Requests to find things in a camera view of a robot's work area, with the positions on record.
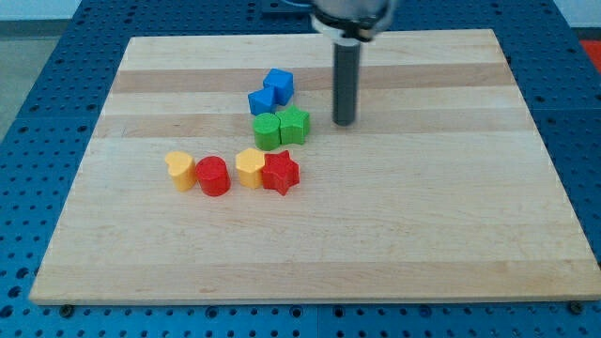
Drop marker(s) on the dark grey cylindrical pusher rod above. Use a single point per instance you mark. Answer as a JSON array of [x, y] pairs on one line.
[[346, 65]]

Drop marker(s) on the green star block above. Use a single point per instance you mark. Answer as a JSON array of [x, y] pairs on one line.
[[294, 125]]

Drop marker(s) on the red star block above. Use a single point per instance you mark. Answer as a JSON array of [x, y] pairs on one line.
[[280, 172]]

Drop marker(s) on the blue cube block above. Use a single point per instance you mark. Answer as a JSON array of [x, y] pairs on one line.
[[282, 82]]

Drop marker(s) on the blue notched block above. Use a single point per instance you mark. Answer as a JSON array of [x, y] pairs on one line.
[[262, 101]]

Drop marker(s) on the green cylinder block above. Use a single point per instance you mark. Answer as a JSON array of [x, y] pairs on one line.
[[266, 129]]

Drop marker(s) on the yellow hexagon block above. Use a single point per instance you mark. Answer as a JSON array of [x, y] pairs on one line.
[[249, 164]]

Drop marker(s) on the wooden board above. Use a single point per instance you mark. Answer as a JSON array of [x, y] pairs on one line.
[[441, 191]]

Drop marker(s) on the red cylinder block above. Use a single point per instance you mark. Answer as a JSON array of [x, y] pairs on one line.
[[212, 175]]

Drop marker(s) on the yellow heart block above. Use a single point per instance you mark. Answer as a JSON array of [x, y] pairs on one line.
[[181, 169]]

